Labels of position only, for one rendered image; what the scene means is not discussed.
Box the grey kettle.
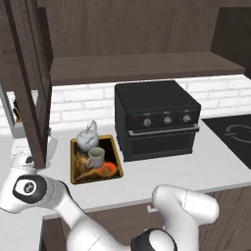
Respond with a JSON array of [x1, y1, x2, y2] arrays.
[[75, 119, 100, 154]]

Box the black toaster oven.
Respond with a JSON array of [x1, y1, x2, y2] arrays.
[[114, 79, 202, 163]]

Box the black hob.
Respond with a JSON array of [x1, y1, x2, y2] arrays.
[[201, 114, 251, 171]]

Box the grey toaster oven handle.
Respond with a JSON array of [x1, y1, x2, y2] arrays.
[[127, 124, 201, 137]]

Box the pale drawer handle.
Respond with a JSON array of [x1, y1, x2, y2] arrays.
[[146, 203, 159, 214]]

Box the dark wood cabinet door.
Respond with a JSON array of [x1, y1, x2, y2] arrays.
[[210, 6, 251, 80], [0, 0, 54, 171]]

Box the painted tray with gold rim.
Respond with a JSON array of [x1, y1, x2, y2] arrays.
[[70, 133, 125, 186]]

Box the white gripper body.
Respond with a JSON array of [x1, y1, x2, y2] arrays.
[[10, 151, 38, 173]]

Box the dark wood base cabinets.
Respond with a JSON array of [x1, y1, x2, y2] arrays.
[[39, 181, 251, 251]]

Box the pale green mug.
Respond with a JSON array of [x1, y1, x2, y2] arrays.
[[85, 146, 106, 170]]

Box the dark wood wall cabinet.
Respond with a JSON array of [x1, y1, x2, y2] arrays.
[[36, 0, 247, 87]]

